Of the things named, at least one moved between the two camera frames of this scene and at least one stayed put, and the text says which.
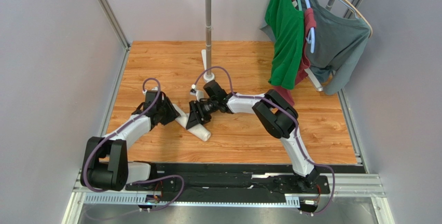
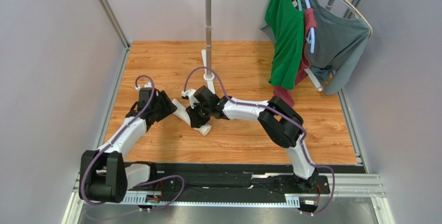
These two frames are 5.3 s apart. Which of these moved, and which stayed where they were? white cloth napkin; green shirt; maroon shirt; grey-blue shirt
Moved: white cloth napkin
Stayed: grey-blue shirt; green shirt; maroon shirt
